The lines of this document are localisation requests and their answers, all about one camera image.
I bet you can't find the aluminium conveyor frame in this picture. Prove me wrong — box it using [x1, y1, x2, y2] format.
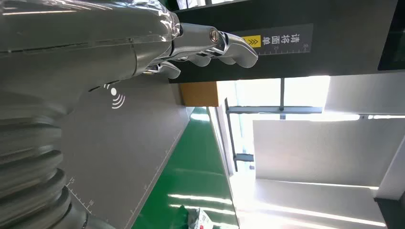
[206, 106, 242, 229]

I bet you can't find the white plastic mailer package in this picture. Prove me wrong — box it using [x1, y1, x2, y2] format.
[186, 208, 214, 229]

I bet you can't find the brown cardboard box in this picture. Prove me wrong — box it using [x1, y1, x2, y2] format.
[179, 81, 220, 107]

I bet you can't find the black inbound scanner machine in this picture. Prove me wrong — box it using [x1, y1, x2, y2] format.
[59, 0, 405, 229]

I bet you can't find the green conveyor belt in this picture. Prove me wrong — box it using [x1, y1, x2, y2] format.
[131, 106, 239, 229]

